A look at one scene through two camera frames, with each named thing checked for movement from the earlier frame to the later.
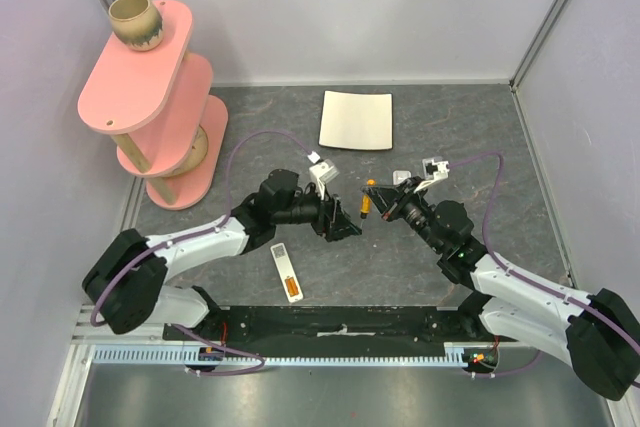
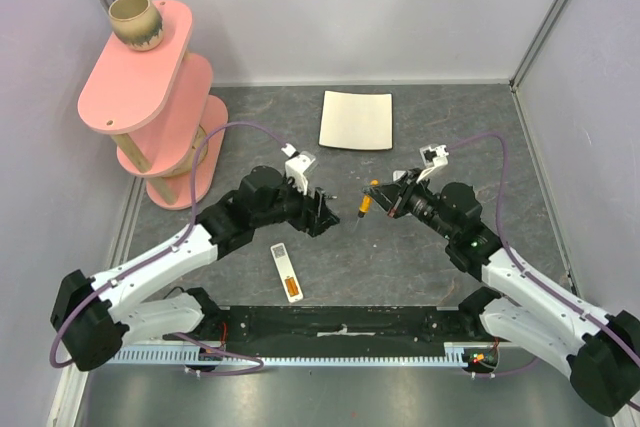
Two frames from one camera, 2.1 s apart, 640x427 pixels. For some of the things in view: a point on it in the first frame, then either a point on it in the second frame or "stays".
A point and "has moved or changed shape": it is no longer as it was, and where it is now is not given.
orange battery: x=291 y=285 stays
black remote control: x=341 y=223 has moved or changed shape
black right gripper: x=400 y=200 stays
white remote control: x=289 y=281 stays
